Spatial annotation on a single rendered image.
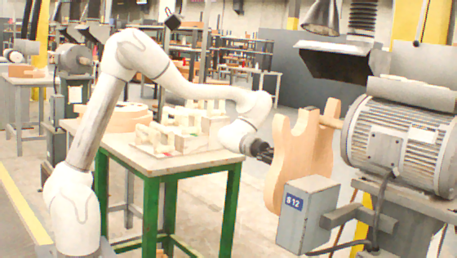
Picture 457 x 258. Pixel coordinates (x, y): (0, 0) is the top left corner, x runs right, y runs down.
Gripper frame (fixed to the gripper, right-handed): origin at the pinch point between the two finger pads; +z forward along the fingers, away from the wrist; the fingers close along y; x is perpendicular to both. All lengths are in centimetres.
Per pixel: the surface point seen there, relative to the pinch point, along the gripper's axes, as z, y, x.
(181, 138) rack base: -67, 4, -8
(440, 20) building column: 10, -103, 53
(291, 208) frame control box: 20.4, 27.8, 0.5
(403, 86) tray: 34.1, -4.2, 34.1
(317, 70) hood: -11.0, -24.1, 30.2
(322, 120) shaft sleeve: 4.0, -8.0, 15.8
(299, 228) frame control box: 24.3, 28.4, -3.9
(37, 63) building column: -738, -102, -51
